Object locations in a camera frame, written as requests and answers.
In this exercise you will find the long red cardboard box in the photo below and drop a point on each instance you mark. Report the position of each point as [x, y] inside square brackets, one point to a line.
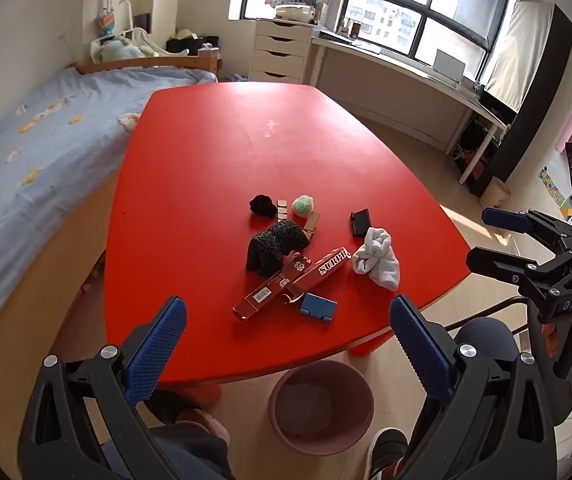
[276, 287]

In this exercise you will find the small black box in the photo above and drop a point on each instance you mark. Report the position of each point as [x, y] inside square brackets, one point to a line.
[361, 222]

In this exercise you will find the red table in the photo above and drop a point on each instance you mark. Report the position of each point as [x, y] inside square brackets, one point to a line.
[266, 135]

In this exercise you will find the white sock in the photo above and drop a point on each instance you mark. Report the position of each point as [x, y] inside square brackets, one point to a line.
[378, 260]

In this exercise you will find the white pot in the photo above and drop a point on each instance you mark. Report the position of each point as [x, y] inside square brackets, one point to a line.
[293, 12]

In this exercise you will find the person's right leg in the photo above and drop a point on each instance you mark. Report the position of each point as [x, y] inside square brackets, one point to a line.
[486, 335]

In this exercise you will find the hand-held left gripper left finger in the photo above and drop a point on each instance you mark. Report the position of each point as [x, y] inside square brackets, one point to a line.
[158, 347]

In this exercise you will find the white desk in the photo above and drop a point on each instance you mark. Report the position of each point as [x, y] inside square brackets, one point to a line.
[416, 67]

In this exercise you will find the black mesh cloth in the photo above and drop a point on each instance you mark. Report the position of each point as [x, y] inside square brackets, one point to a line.
[271, 250]

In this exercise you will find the black cabinet with white cover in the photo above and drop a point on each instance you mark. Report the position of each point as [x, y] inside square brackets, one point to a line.
[521, 50]

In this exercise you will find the green white fluffy ball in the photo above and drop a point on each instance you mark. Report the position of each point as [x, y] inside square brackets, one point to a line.
[302, 206]

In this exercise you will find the black pom-pom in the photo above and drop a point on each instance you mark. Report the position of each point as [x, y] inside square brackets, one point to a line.
[263, 206]

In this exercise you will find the white drawer cabinet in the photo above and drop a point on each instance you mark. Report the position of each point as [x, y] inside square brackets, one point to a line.
[281, 62]

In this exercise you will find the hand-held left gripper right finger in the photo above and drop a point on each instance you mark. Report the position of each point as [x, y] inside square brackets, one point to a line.
[421, 350]

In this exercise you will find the colourful play mat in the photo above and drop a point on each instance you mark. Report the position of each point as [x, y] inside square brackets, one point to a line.
[556, 192]

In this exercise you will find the wooden clothespin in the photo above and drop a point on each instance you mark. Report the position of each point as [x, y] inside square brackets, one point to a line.
[313, 222]

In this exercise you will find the blue plush toy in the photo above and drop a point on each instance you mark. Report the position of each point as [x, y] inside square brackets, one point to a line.
[118, 50]

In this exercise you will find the white box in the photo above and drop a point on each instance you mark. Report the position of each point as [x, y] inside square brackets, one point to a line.
[449, 65]

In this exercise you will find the pink waste bin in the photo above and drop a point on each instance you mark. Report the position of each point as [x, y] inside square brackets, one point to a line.
[351, 385]

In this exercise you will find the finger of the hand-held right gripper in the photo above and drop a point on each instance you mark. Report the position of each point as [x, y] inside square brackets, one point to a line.
[496, 262]
[506, 219]

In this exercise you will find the small blue case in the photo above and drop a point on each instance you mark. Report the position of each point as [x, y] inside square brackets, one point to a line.
[318, 305]

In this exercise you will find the rainbow hanging bag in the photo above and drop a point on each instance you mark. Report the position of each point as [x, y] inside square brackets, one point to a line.
[105, 22]

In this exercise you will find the small beige bin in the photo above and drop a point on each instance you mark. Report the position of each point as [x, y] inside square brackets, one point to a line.
[497, 194]

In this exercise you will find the black storage box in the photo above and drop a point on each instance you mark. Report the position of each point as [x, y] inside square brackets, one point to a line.
[190, 46]

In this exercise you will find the white slipper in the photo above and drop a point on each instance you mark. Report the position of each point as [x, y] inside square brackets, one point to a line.
[388, 447]
[200, 420]

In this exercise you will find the beige hat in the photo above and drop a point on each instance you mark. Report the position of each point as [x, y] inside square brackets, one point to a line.
[184, 34]

